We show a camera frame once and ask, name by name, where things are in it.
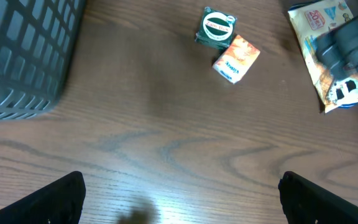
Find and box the wet wipes pack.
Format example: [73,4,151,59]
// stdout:
[288,0,358,112]

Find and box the orange Kleenex tissue pack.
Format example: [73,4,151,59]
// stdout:
[213,35,260,84]

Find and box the grey plastic mesh basket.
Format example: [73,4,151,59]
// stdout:
[0,0,86,121]

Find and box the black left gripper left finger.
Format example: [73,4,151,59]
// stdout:
[0,171,86,224]

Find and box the round sticker item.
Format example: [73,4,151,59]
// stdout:
[195,7,237,50]

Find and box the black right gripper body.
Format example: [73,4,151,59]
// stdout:
[316,16,358,80]

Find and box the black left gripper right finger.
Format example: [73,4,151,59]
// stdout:
[278,171,358,224]

